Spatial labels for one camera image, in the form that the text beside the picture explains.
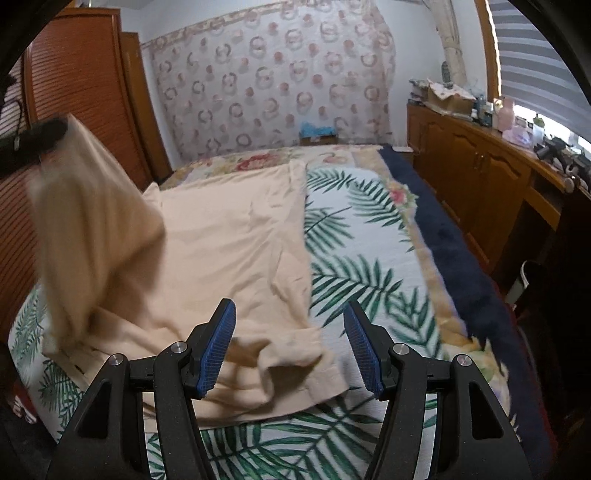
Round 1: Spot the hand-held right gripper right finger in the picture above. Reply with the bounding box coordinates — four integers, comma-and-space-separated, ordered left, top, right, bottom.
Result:
343, 300, 532, 480

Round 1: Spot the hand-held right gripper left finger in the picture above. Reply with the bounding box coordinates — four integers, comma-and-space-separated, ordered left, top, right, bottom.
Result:
46, 298, 238, 480

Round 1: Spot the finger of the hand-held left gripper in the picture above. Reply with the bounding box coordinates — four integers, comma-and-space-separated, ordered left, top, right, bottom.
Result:
14, 116, 70, 155

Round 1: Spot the peach printed t-shirt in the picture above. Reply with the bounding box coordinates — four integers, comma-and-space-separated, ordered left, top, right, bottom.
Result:
28, 113, 349, 423

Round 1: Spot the brown slatted wooden wardrobe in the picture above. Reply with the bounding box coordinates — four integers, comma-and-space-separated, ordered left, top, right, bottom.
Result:
0, 7, 174, 344

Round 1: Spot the palm leaf printed blanket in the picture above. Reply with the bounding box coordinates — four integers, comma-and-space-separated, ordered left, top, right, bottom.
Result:
9, 168, 444, 480

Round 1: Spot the navy fleece blanket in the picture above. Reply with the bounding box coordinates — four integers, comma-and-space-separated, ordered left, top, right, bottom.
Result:
381, 147, 555, 480

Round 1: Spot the floral blanket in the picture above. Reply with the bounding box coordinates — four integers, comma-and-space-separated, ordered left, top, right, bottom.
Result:
159, 144, 513, 411

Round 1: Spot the red patterned cloth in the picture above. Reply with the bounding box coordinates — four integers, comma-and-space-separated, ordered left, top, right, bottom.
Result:
9, 392, 40, 425

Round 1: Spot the long wooden cabinet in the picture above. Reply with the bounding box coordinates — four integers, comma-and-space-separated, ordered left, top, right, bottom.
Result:
406, 102, 591, 287

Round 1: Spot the blue cloth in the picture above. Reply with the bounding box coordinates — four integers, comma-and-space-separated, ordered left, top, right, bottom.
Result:
300, 121, 334, 138

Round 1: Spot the open cardboard box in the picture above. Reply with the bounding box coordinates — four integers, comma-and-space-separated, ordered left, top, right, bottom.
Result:
427, 80, 476, 116

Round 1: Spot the dark cosmetic bottle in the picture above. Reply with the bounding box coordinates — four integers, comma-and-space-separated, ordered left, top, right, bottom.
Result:
473, 95, 495, 125

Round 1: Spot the pink bottle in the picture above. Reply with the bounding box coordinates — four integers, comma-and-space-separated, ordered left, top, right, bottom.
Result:
494, 98, 515, 132

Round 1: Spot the cream tied curtain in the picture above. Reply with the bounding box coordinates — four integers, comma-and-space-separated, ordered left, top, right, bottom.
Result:
422, 0, 483, 90

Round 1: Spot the grey striped window blind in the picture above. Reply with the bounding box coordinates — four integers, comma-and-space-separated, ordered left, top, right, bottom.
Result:
487, 0, 591, 134

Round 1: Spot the ring patterned sheer curtain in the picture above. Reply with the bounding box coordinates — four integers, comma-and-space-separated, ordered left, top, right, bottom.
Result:
141, 0, 400, 162

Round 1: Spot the wooden window frame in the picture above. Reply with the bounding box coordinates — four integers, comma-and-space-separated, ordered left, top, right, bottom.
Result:
475, 0, 504, 100

